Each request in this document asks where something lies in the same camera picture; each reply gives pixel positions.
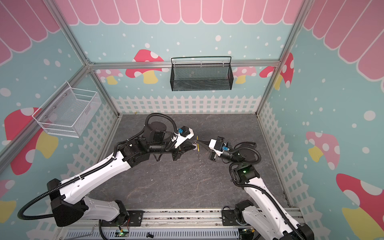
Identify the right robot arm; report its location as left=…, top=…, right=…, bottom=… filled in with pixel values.
left=200, top=137, right=315, bottom=240

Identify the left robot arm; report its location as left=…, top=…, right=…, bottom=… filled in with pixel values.
left=18, top=113, right=195, bottom=227

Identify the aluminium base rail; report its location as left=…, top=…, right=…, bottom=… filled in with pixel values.
left=64, top=208, right=304, bottom=229

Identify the black mesh wall basket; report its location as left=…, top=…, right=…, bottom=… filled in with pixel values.
left=170, top=56, right=234, bottom=92

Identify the white vented cable duct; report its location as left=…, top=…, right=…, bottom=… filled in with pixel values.
left=64, top=229, right=241, bottom=240

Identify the white wire wall basket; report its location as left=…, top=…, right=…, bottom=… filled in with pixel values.
left=32, top=82, right=102, bottom=138

